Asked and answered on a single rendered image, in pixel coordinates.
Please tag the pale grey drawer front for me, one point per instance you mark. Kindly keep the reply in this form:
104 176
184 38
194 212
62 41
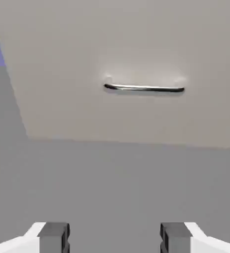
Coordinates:
126 118

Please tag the pale grey painted cabinet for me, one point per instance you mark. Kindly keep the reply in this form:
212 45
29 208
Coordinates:
87 59

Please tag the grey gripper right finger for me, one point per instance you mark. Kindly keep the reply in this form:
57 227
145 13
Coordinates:
176 237

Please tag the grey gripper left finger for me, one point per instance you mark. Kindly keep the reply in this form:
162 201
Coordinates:
51 237

